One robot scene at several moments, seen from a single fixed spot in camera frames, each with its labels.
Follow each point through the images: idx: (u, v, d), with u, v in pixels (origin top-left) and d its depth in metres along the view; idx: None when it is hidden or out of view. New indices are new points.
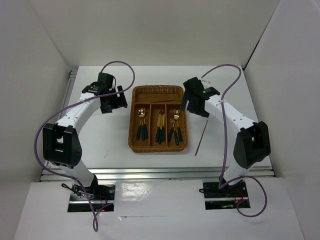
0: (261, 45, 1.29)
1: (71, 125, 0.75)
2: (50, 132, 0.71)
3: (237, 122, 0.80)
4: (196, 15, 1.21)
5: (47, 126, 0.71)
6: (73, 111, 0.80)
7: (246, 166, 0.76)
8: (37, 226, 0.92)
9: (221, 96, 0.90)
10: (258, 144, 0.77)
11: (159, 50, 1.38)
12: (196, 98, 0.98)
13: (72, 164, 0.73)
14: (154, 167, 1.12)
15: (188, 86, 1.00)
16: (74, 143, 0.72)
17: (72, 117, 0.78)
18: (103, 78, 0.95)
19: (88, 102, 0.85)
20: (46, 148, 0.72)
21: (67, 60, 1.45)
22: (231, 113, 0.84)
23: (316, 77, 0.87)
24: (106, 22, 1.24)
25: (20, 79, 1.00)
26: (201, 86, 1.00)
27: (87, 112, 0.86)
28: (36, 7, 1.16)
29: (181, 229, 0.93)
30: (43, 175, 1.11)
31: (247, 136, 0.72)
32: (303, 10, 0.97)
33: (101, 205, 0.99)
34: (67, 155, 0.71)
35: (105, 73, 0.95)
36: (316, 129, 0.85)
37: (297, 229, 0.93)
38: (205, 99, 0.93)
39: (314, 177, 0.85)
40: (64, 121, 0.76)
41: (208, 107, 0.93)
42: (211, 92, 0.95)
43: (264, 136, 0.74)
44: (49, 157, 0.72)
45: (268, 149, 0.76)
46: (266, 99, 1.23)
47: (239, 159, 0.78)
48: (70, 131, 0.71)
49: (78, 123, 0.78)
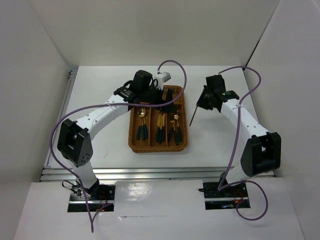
0: (261, 45, 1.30)
1: (87, 128, 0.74)
2: (67, 128, 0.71)
3: (250, 129, 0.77)
4: (197, 15, 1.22)
5: (67, 121, 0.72)
6: (96, 113, 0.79)
7: (251, 174, 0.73)
8: (37, 226, 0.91)
9: (240, 101, 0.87)
10: (267, 154, 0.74)
11: (160, 49, 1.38)
12: (214, 98, 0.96)
13: (78, 163, 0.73)
14: (154, 167, 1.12)
15: (209, 81, 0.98)
16: (85, 146, 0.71)
17: (92, 120, 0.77)
18: (139, 80, 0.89)
19: (113, 107, 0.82)
20: (60, 141, 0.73)
21: (67, 60, 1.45)
22: (246, 119, 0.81)
23: (316, 77, 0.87)
24: (107, 22, 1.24)
25: (20, 78, 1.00)
26: (224, 85, 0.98)
27: (111, 116, 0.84)
28: (37, 8, 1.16)
29: (182, 229, 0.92)
30: (43, 175, 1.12)
31: (257, 144, 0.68)
32: (303, 9, 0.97)
33: (101, 205, 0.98)
34: (75, 155, 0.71)
35: (141, 76, 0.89)
36: (316, 128, 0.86)
37: (297, 230, 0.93)
38: (223, 101, 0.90)
39: (314, 177, 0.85)
40: (84, 121, 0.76)
41: (225, 109, 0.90)
42: (230, 95, 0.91)
43: (274, 148, 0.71)
44: (60, 150, 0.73)
45: (278, 165, 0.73)
46: (266, 99, 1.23)
47: (245, 166, 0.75)
48: (83, 135, 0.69)
49: (96, 126, 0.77)
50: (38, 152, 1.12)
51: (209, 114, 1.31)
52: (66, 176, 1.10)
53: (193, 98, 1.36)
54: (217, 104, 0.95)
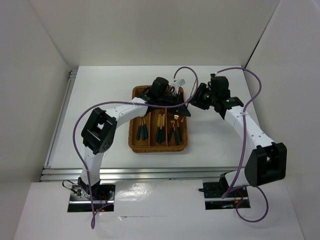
0: (261, 45, 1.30)
1: (115, 117, 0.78)
2: (96, 115, 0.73)
3: (255, 139, 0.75)
4: (197, 16, 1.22)
5: (97, 109, 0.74)
6: (122, 107, 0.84)
7: (255, 185, 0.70)
8: (36, 226, 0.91)
9: (244, 108, 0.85)
10: (273, 165, 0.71)
11: (160, 49, 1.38)
12: (217, 104, 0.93)
13: (99, 150, 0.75)
14: (154, 166, 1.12)
15: (214, 83, 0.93)
16: (110, 134, 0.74)
17: (119, 112, 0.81)
18: (157, 88, 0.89)
19: (136, 106, 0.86)
20: (86, 127, 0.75)
21: (68, 60, 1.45)
22: (251, 128, 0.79)
23: (315, 77, 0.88)
24: (107, 22, 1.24)
25: (20, 78, 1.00)
26: (229, 89, 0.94)
27: (132, 115, 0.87)
28: (37, 8, 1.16)
29: (181, 229, 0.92)
30: (43, 175, 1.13)
31: (262, 155, 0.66)
32: (303, 10, 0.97)
33: (101, 205, 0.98)
34: (100, 141, 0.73)
35: (158, 84, 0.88)
36: (315, 129, 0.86)
37: (297, 230, 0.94)
38: (227, 108, 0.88)
39: (314, 176, 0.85)
40: (112, 112, 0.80)
41: (228, 116, 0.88)
42: (235, 103, 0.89)
43: (280, 159, 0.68)
44: (85, 136, 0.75)
45: (283, 174, 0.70)
46: (266, 99, 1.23)
47: (249, 177, 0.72)
48: (112, 122, 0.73)
49: (121, 119, 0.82)
50: (38, 152, 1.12)
51: (209, 114, 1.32)
52: (66, 176, 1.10)
53: None
54: (220, 111, 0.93)
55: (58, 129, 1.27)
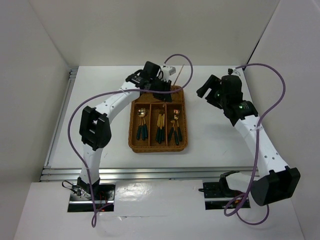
0: (261, 45, 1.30)
1: (106, 113, 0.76)
2: (87, 115, 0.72)
3: (268, 160, 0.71)
4: (197, 16, 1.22)
5: (86, 108, 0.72)
6: (112, 99, 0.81)
7: (261, 204, 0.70)
8: (36, 226, 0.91)
9: (259, 121, 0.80)
10: (284, 187, 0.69)
11: (160, 49, 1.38)
12: (229, 111, 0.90)
13: (99, 146, 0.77)
14: (154, 167, 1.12)
15: (226, 86, 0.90)
16: (105, 130, 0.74)
17: (109, 105, 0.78)
18: (149, 69, 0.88)
19: (127, 93, 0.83)
20: (82, 126, 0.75)
21: (68, 60, 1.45)
22: (264, 146, 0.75)
23: (315, 77, 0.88)
24: (107, 22, 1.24)
25: (20, 78, 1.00)
26: (241, 94, 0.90)
27: (125, 102, 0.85)
28: (37, 8, 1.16)
29: (181, 229, 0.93)
30: (43, 175, 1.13)
31: (274, 181, 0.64)
32: (303, 10, 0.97)
33: (101, 205, 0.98)
34: (97, 138, 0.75)
35: (151, 64, 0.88)
36: (315, 129, 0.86)
37: (297, 230, 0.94)
38: (240, 117, 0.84)
39: (315, 176, 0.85)
40: (102, 107, 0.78)
41: (241, 127, 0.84)
42: (249, 111, 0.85)
43: (291, 185, 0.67)
44: (83, 133, 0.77)
45: (290, 195, 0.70)
46: (266, 98, 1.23)
47: (255, 194, 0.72)
48: (103, 120, 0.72)
49: (113, 112, 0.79)
50: (38, 152, 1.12)
51: (209, 114, 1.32)
52: (66, 176, 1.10)
53: (193, 99, 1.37)
54: (231, 117, 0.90)
55: (58, 129, 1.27)
